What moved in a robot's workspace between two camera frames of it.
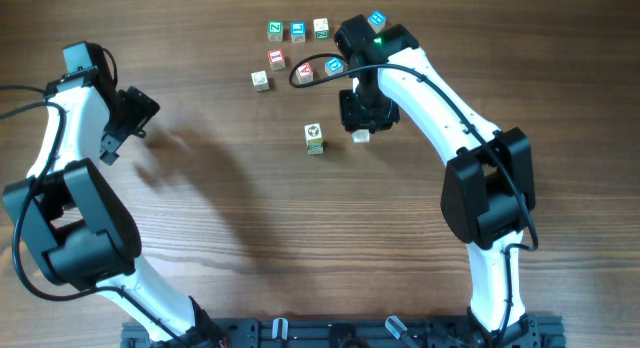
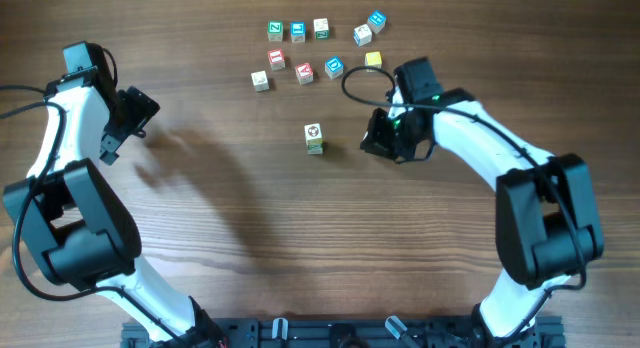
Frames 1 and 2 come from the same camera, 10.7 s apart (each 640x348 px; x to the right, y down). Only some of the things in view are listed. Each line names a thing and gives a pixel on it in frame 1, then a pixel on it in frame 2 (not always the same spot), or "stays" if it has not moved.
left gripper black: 143,107 stays
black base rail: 535,331 stays
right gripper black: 352,122 → 375,141
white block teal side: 315,146 stays
